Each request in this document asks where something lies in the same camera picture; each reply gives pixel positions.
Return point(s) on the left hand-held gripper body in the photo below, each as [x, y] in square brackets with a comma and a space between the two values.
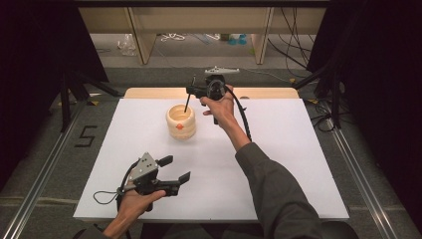
[144, 169]

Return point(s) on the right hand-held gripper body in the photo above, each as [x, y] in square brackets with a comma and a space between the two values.
[215, 88]

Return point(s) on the thin black brush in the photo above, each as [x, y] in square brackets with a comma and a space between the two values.
[187, 104]

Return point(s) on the cream ribbed pen holder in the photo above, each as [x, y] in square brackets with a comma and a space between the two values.
[181, 131]

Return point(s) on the person's right hand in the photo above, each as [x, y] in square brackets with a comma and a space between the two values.
[222, 108]

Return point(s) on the person's left hand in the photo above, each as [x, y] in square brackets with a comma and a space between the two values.
[132, 207]

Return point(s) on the white foam board mat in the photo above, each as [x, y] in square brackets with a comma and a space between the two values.
[205, 172]

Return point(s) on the blue bottles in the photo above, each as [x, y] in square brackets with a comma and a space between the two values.
[237, 40]

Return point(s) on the person's lap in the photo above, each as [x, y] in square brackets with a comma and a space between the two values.
[199, 231]

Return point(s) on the wooden shelf unit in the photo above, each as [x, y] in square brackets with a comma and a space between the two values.
[199, 20]

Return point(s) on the clear plastic bag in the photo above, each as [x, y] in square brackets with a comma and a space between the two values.
[126, 45]

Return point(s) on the black metal stand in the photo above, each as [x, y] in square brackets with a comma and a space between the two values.
[335, 99]
[65, 99]

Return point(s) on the black curtain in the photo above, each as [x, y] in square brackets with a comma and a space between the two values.
[381, 83]
[33, 66]

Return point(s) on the aluminium floor rail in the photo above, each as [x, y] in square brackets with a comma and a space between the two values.
[40, 186]
[361, 186]

